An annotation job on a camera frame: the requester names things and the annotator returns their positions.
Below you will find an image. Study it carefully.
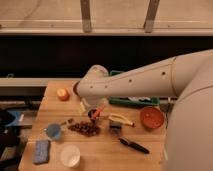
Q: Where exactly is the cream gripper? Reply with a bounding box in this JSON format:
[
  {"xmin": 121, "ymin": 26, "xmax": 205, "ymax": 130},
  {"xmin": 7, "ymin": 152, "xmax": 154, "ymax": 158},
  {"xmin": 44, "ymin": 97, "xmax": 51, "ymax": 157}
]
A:
[{"xmin": 78, "ymin": 98, "xmax": 107, "ymax": 116}]

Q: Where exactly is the blue sponge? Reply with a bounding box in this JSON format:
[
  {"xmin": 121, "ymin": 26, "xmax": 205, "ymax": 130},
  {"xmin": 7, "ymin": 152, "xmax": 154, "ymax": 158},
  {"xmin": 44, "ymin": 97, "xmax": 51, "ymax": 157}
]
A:
[{"xmin": 33, "ymin": 140, "xmax": 50, "ymax": 165}]

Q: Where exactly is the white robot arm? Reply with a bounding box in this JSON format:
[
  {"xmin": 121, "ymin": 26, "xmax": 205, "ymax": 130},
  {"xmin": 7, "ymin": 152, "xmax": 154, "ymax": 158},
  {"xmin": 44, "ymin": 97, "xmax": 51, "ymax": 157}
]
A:
[{"xmin": 75, "ymin": 49, "xmax": 213, "ymax": 171}]

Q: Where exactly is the blue measuring cup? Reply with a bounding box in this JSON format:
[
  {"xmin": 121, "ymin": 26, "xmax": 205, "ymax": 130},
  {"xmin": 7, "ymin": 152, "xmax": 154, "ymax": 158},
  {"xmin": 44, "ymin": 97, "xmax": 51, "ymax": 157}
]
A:
[{"xmin": 44, "ymin": 118, "xmax": 75, "ymax": 141}]

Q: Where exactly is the white paper cup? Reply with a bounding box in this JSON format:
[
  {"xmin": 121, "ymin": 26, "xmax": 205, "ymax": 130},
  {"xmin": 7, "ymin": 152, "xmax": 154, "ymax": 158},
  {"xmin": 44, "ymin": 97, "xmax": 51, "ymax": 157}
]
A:
[{"xmin": 60, "ymin": 145, "xmax": 80, "ymax": 168}]

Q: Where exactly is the purple bowl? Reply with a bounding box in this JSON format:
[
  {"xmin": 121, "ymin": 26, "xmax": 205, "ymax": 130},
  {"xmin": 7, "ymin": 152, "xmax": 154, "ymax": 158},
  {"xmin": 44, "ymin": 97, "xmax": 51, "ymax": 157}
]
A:
[{"xmin": 73, "ymin": 82, "xmax": 79, "ymax": 96}]

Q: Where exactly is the bunch of dark grapes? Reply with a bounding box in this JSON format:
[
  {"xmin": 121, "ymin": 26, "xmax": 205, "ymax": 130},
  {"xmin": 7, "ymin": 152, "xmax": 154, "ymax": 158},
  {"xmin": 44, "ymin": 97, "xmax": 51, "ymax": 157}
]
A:
[{"xmin": 68, "ymin": 121, "xmax": 100, "ymax": 137}]

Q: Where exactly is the peach apple fruit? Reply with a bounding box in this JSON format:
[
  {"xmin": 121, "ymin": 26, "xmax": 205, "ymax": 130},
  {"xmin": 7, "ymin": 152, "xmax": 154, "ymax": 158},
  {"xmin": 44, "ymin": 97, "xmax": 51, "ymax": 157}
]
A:
[{"xmin": 57, "ymin": 88, "xmax": 70, "ymax": 101}]

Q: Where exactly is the yellow banana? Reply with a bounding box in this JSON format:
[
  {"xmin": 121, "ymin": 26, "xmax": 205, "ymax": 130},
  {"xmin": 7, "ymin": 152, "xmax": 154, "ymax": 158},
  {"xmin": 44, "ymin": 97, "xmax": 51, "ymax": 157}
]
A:
[{"xmin": 108, "ymin": 113, "xmax": 135, "ymax": 127}]

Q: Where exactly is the small dark grey block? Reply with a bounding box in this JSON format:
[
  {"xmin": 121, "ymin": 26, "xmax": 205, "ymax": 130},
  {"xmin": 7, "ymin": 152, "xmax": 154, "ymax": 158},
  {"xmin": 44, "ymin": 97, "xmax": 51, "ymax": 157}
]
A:
[{"xmin": 109, "ymin": 121, "xmax": 122, "ymax": 134}]

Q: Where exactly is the green plastic tray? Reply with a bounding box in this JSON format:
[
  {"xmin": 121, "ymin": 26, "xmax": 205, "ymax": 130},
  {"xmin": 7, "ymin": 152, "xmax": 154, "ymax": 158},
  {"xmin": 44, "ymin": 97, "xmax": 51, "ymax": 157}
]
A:
[{"xmin": 107, "ymin": 69, "xmax": 161, "ymax": 108}]

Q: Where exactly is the white crumpled cloth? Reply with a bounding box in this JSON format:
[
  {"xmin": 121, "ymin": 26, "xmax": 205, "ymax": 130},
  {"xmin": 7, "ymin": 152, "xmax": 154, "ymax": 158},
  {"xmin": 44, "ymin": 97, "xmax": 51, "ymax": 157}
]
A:
[{"xmin": 128, "ymin": 97, "xmax": 151, "ymax": 101}]

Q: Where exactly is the orange red bowl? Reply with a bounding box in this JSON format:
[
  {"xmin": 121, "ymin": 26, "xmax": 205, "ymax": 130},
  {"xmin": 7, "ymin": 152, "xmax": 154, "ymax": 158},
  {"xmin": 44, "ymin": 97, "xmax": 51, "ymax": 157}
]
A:
[{"xmin": 140, "ymin": 106, "xmax": 164, "ymax": 130}]

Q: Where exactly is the orange handled black scoop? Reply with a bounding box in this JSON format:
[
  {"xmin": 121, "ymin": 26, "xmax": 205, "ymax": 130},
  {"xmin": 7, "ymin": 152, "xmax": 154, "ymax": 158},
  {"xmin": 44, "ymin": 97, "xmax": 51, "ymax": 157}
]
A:
[{"xmin": 88, "ymin": 105, "xmax": 105, "ymax": 121}]

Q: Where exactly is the black handled knife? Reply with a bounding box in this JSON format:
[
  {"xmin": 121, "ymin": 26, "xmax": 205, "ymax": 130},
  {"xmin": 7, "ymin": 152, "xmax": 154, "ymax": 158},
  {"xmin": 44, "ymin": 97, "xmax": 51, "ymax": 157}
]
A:
[{"xmin": 118, "ymin": 138, "xmax": 150, "ymax": 154}]

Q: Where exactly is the left metal post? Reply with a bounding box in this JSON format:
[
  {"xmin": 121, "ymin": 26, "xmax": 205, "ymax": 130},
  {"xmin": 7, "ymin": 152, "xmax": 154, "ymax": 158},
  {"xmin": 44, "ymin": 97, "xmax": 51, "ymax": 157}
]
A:
[{"xmin": 80, "ymin": 0, "xmax": 92, "ymax": 33}]

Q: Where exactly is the metal post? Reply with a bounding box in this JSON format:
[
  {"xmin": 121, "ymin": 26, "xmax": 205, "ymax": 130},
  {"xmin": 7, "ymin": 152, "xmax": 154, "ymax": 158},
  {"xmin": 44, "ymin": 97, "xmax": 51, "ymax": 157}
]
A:
[
  {"xmin": 144, "ymin": 0, "xmax": 160, "ymax": 33},
  {"xmin": 80, "ymin": 0, "xmax": 92, "ymax": 33}
]

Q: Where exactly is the right metal post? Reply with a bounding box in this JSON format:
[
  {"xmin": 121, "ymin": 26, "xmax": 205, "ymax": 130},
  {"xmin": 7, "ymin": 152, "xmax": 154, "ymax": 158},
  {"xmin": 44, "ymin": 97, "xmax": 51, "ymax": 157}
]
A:
[{"xmin": 144, "ymin": 0, "xmax": 160, "ymax": 33}]

